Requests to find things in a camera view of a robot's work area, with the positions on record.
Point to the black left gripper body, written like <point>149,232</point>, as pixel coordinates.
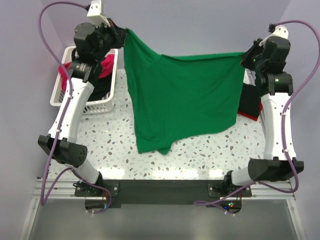
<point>108,36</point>

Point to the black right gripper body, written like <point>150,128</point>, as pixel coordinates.
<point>252,59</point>

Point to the green t-shirt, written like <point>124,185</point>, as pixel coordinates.
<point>176,97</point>

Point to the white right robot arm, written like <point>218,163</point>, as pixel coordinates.
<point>279,162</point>

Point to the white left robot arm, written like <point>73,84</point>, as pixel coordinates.
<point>60,142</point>

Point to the pink t-shirt in basket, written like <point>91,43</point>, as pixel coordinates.
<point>107,69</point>

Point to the black t-shirt in basket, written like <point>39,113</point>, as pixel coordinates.
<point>89,72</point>

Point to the black folded t-shirt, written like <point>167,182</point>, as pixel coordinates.
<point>249,99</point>

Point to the red folded t-shirt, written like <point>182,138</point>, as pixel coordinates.
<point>250,116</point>

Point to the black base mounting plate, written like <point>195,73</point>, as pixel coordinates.
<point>151,192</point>

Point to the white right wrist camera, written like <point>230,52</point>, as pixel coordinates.
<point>275,31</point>

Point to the aluminium front rail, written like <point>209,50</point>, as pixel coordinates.
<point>64,190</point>

